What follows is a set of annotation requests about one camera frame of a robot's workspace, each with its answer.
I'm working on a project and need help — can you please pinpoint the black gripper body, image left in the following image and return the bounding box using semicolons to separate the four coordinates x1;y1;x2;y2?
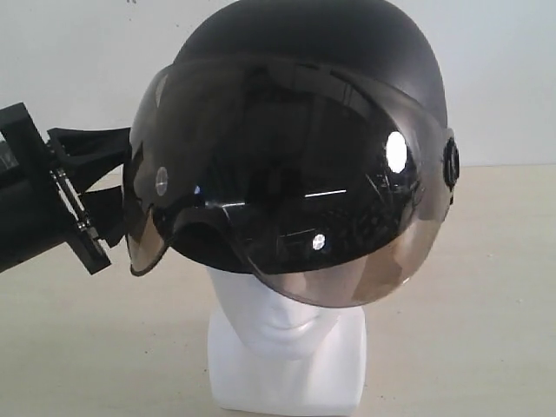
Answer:
1;102;111;275

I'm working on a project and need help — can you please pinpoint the black helmet with tinted visor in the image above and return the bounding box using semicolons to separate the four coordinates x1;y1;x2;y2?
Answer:
122;1;459;308

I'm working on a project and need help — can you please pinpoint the white mannequin head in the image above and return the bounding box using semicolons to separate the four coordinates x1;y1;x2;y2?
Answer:
206;265;369;386

